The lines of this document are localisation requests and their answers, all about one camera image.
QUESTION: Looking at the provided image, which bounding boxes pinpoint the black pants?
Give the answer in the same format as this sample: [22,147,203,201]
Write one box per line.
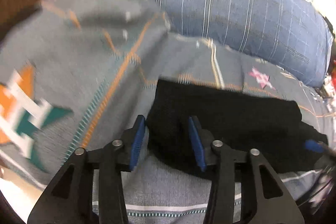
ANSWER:
[146,79,327,177]

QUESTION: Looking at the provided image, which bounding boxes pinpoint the grey patterned bed sheet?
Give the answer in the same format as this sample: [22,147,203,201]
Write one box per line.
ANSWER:
[1,0,335,223]

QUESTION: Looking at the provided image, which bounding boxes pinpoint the blue plaid pillow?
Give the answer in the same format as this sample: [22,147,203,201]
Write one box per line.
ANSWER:
[152,0,333,88]

